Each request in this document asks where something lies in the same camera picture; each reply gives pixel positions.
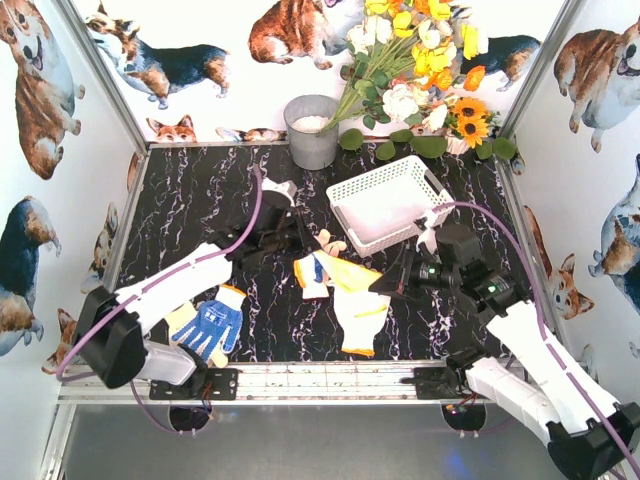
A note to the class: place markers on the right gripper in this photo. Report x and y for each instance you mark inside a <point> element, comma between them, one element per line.
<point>404,275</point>

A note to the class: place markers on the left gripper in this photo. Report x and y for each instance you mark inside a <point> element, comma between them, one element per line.
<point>291,235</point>

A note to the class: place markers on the cream knit glove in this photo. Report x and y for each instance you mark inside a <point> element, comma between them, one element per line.
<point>309,273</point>

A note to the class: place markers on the yellow coated work glove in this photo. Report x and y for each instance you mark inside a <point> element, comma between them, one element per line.
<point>351,276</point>

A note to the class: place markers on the white glove orange cuff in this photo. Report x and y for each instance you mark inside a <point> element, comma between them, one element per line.
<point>360,325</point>

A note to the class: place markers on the blue dotted glove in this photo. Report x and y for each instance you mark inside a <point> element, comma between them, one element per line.
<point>218,321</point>
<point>320,262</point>

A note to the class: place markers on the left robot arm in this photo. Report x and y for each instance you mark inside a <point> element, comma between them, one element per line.
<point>111,332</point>

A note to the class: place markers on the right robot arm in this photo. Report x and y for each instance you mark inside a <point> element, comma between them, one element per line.
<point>584,428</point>

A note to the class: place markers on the white plastic storage basket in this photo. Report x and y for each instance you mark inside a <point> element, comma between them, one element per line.
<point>377,209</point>

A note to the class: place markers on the grey metal bucket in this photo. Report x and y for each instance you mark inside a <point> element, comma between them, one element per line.
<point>313,141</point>

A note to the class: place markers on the cream glove under blue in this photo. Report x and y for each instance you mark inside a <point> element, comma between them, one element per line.
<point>181,317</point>

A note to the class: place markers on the sunflower pot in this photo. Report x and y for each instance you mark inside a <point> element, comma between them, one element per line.
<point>468,124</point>

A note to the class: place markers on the artificial flower bouquet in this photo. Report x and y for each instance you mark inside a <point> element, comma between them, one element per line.
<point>406,58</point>

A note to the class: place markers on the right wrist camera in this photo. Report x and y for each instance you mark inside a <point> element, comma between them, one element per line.
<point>426,240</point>

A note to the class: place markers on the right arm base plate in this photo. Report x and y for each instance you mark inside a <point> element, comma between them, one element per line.
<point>435,382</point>

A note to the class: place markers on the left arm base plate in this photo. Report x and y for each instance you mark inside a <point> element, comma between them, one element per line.
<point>215,384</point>

